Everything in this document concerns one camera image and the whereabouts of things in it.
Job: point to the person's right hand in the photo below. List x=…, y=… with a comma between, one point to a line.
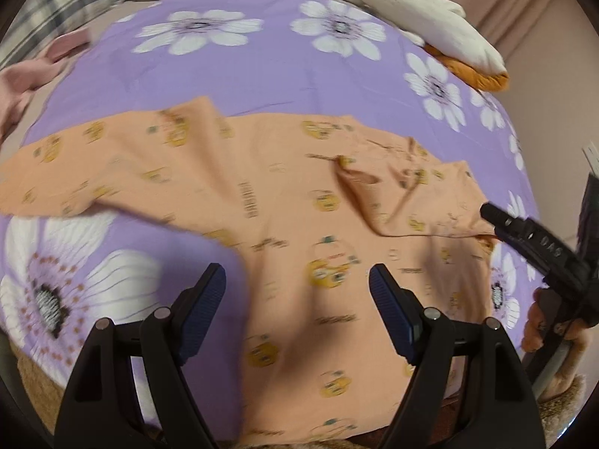
x=579, y=335

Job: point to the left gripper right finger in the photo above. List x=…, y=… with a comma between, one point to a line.
x=497, y=406

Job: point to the purple floral bed sheet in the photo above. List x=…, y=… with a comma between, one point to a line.
x=308, y=57

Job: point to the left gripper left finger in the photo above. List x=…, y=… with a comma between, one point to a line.
x=100, y=407

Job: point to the orange mustard cloth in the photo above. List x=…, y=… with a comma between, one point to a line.
x=469, y=75

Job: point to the white goose plush toy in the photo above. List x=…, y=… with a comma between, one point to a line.
x=441, y=24

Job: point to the orange duck print garment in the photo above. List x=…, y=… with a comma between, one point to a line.
x=309, y=203

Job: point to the beige fuzzy sleeve forearm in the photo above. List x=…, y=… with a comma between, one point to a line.
x=562, y=409

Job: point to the white wall power strip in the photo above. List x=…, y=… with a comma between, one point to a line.
x=591, y=154

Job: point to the pink crumpled garment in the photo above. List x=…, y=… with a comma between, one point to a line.
x=20, y=81

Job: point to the grey plaid blanket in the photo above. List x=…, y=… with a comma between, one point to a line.
x=38, y=22

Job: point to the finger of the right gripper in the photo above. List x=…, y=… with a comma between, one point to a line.
x=508, y=228

